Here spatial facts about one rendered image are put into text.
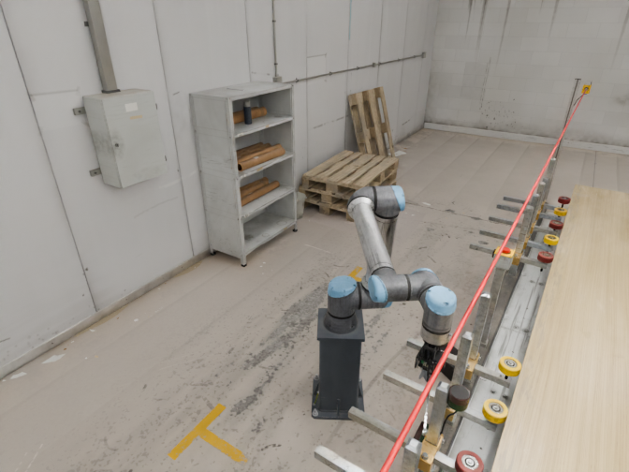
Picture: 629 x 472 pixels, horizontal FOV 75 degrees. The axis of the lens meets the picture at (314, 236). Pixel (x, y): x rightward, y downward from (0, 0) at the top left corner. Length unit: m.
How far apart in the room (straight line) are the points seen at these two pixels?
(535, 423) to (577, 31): 7.72
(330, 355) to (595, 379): 1.20
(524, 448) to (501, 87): 7.90
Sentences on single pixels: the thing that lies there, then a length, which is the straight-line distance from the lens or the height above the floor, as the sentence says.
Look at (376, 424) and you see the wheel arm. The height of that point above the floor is 0.86.
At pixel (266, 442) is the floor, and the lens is 2.59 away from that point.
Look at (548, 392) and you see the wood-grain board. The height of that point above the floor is 0.90.
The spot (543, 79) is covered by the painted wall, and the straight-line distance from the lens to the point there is 8.90.
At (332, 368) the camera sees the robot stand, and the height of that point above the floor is 0.37.
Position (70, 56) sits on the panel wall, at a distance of 3.20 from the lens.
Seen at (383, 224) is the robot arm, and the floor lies 1.27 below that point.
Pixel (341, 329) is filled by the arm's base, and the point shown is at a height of 0.63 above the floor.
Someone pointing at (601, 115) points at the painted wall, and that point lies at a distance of 8.95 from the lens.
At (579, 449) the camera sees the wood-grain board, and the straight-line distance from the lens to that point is 1.68.
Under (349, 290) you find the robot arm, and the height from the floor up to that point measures 0.86.
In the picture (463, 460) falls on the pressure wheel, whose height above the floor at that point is 0.90.
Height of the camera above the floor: 2.10
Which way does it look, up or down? 28 degrees down
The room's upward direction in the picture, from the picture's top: straight up
